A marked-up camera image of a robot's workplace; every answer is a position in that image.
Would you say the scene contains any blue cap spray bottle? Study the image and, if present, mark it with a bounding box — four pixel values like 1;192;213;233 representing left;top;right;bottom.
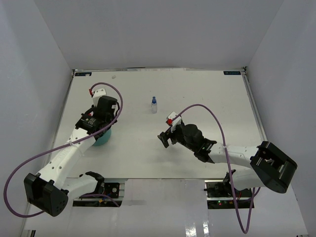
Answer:
151;96;158;114

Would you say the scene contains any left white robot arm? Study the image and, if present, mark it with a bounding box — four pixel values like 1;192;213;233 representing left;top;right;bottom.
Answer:
24;95;119;217

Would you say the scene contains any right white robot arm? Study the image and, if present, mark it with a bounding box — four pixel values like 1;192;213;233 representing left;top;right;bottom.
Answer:
158;123;297;197

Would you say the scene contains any teal round desk organizer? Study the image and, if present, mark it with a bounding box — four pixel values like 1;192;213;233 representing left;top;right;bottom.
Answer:
93;128;112;147

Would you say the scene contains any left blue corner label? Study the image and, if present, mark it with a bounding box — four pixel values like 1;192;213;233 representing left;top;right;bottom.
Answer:
75;72;92;77

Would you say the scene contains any blue corner label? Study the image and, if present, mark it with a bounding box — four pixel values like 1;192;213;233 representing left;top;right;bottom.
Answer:
223;71;241;76
75;72;92;77

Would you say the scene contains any right blue corner label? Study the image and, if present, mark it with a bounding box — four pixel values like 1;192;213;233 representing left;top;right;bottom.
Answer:
223;71;241;76

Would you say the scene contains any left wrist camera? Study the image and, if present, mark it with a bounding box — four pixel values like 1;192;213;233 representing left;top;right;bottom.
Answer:
89;88;107;107

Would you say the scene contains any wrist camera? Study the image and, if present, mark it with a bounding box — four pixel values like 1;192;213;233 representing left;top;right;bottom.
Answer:
89;88;107;107
166;111;182;133

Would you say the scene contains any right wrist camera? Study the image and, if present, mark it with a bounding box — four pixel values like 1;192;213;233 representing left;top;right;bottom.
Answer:
166;111;182;133

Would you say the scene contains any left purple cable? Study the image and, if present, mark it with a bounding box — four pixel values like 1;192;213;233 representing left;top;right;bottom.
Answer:
2;82;123;218

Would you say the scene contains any purple cable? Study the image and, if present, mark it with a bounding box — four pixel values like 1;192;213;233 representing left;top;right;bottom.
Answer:
2;82;123;218
171;104;261;234

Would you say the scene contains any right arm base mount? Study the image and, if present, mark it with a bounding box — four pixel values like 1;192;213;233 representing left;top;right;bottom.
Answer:
204;181;252;210

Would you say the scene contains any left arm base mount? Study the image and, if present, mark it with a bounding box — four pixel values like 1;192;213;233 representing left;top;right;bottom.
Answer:
73;183;125;207

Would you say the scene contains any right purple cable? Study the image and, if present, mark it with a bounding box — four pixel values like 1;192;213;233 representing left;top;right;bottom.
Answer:
171;104;261;234

